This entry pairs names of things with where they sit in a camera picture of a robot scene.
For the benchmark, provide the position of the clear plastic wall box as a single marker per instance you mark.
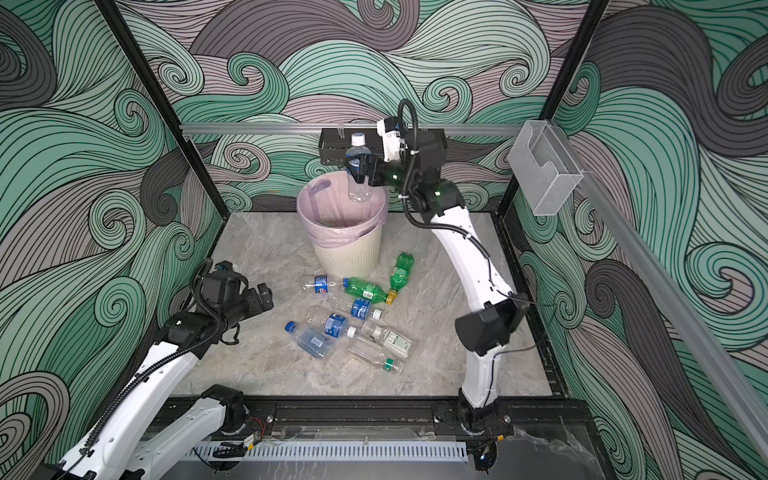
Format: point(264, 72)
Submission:
point(544, 163)

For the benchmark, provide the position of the green bottle left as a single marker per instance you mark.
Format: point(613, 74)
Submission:
point(365, 289)

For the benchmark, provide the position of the cream waste bin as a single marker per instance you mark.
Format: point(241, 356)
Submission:
point(357, 259)

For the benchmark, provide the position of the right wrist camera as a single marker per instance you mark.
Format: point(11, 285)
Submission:
point(388, 130)

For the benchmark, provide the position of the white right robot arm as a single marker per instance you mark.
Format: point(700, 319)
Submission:
point(410, 165)

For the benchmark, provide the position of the black corner frame post left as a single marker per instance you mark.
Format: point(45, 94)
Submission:
point(127, 42)

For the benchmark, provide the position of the aluminium right rail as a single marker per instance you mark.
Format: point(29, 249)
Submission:
point(613, 201)

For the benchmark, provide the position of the white slotted cable duct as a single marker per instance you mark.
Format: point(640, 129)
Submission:
point(358, 451)

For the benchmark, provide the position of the black corner frame post right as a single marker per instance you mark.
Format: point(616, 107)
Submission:
point(572, 61)

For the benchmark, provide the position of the clear bottle blue label top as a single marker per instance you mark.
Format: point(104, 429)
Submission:
point(324, 284)

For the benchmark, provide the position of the black corner frame post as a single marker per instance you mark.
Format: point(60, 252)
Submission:
point(572, 61)
point(127, 42)

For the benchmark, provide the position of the green bottle upright middle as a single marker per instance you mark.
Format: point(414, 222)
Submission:
point(400, 276)

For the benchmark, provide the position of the aluminium back rail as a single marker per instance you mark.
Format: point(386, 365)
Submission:
point(302, 128)

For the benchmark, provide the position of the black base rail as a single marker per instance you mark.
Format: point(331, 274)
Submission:
point(439, 415)

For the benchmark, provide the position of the clear bottle green cap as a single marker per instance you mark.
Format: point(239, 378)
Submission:
point(375, 355)

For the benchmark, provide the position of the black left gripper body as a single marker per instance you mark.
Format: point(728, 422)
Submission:
point(250, 304)

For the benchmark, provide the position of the black wall tray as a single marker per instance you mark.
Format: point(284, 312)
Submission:
point(333, 145)

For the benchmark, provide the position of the aluminium rail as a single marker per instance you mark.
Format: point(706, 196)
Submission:
point(613, 201)
point(302, 128)

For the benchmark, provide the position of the clear bottle blue cap short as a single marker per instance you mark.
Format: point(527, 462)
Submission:
point(312, 341)

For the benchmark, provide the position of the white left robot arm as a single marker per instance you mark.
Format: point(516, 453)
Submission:
point(116, 446)

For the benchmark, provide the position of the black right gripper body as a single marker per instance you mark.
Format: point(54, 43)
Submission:
point(391, 171)

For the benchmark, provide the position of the pink bin liner bag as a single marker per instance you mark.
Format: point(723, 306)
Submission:
point(331, 219)

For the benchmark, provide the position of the clear bottle white green label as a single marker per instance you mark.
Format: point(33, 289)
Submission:
point(390, 339)

